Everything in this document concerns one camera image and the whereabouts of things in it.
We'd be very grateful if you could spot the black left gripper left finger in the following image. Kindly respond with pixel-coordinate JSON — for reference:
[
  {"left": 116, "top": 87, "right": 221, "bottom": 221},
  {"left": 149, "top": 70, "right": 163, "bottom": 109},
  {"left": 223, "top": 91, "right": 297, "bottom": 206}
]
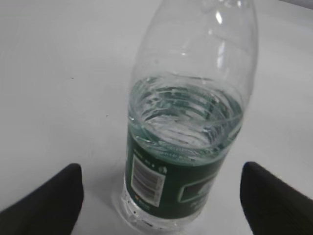
[{"left": 0, "top": 163, "right": 84, "bottom": 235}]

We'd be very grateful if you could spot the clear Cestbon water bottle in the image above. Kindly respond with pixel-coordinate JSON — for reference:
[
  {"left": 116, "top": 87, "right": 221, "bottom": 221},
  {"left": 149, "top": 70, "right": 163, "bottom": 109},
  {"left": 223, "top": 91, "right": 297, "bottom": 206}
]
[{"left": 120, "top": 0, "right": 258, "bottom": 231}]

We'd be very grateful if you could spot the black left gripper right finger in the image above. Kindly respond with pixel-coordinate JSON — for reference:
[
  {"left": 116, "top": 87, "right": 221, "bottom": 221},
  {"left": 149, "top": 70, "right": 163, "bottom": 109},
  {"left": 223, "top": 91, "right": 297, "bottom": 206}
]
[{"left": 240, "top": 162, "right": 313, "bottom": 235}]

